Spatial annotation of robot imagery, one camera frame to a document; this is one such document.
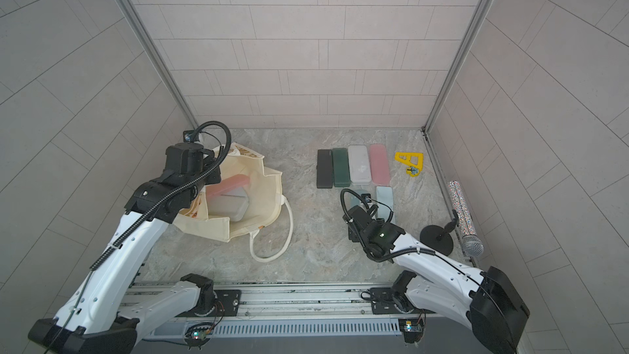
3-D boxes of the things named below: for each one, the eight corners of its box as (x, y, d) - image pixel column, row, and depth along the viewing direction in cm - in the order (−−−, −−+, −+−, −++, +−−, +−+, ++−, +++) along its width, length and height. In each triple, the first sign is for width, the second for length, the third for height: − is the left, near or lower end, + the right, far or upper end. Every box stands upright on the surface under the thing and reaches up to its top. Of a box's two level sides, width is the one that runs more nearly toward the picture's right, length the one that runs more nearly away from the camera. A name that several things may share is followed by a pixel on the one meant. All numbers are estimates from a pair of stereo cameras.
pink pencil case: (373, 186, 99) (374, 183, 98) (368, 147, 113) (368, 143, 111) (391, 186, 99) (393, 183, 98) (384, 147, 113) (385, 143, 111)
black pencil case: (316, 188, 99) (315, 184, 97) (317, 153, 111) (317, 149, 109) (333, 188, 99) (333, 184, 97) (332, 153, 111) (332, 149, 109)
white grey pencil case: (350, 184, 100) (350, 181, 97) (347, 149, 112) (348, 145, 109) (371, 184, 100) (372, 181, 97) (366, 149, 112) (367, 145, 109)
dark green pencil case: (333, 187, 99) (333, 183, 97) (332, 151, 111) (332, 147, 109) (350, 187, 99) (350, 183, 97) (347, 151, 111) (348, 147, 109)
